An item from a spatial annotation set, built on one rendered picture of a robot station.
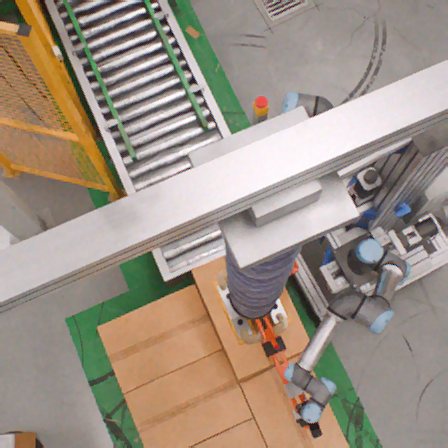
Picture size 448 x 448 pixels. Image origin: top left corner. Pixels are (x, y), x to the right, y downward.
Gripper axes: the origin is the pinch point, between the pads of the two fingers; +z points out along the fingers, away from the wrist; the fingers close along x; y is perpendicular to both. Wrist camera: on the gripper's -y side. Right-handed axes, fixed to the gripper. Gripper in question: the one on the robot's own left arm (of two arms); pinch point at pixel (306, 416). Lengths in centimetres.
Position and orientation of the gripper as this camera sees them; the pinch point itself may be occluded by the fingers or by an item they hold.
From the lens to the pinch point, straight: 331.0
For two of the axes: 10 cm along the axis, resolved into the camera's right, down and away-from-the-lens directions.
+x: -9.2, 3.9, -0.8
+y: -4.0, -8.8, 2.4
